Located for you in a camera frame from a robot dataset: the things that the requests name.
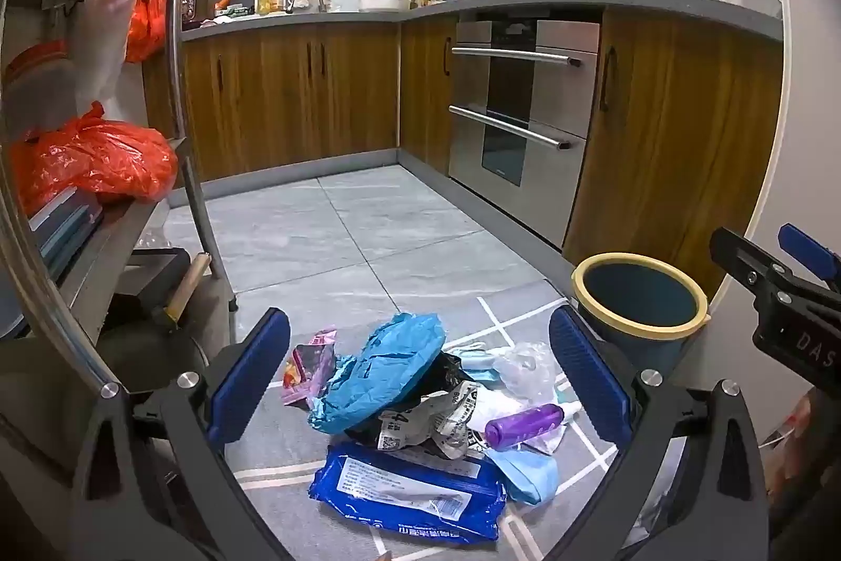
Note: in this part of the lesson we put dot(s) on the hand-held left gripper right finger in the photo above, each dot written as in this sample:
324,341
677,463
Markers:
585,377

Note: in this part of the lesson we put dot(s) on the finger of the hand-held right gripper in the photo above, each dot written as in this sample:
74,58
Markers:
808,249
742,255

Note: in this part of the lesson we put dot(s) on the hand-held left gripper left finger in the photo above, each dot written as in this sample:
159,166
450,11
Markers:
253,377

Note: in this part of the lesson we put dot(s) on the pink snack wrapper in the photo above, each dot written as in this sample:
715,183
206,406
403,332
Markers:
309,367

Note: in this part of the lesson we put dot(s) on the clear plastic bag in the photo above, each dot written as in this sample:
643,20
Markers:
525,370

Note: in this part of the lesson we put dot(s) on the purple tube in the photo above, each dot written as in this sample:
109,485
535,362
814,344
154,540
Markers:
525,423

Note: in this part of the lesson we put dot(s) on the blue bin with yellow rim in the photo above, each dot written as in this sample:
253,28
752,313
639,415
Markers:
637,291

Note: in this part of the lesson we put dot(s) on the blue face mask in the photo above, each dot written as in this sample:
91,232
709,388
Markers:
525,472
479,360

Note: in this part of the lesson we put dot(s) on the blue plastic bag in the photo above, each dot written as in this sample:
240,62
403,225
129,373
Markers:
381,370

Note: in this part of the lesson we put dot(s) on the black plastic bag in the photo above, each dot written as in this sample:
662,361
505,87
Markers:
453,370

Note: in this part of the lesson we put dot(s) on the white printed wrapper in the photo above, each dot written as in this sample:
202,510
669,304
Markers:
447,423

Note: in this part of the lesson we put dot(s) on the blue wet wipes packet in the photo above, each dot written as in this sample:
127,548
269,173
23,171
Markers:
368,489

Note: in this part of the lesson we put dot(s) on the grey mat with white lines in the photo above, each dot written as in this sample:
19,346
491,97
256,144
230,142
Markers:
276,469

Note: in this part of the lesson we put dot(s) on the wooden base cabinet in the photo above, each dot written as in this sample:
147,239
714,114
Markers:
427,94
683,140
276,94

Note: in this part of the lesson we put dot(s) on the grey refrigerator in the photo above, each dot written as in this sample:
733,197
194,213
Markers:
808,74

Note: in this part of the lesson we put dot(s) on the blue flat box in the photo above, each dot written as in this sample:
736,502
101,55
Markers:
66,232

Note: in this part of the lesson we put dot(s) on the stainless steel built-in oven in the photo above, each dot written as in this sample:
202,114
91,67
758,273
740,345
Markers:
558,94

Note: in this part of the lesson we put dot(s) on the large orange plastic bag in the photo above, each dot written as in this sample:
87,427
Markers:
98,160

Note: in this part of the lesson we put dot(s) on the translucent white plastic bag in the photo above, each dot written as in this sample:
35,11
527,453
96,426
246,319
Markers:
98,48

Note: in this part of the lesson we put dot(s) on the container with orange lid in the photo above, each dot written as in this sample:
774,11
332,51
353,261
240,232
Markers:
39,81

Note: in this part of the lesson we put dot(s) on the small orange plastic bag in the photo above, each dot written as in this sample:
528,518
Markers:
148,15

